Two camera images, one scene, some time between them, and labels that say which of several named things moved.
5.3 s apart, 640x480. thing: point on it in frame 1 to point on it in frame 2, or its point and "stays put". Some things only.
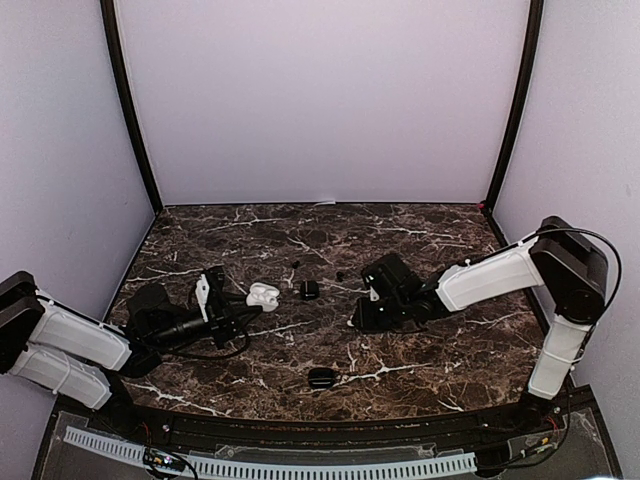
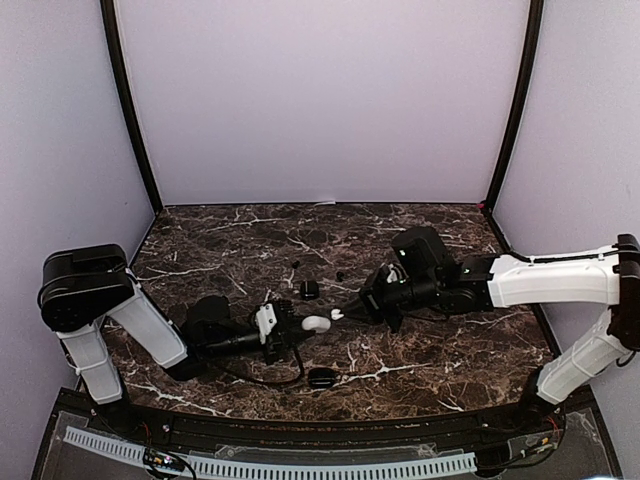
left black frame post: (109, 27) stays put
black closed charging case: (321, 377) stays put
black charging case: (309, 290) stays put
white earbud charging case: (263, 295) to (318, 323)
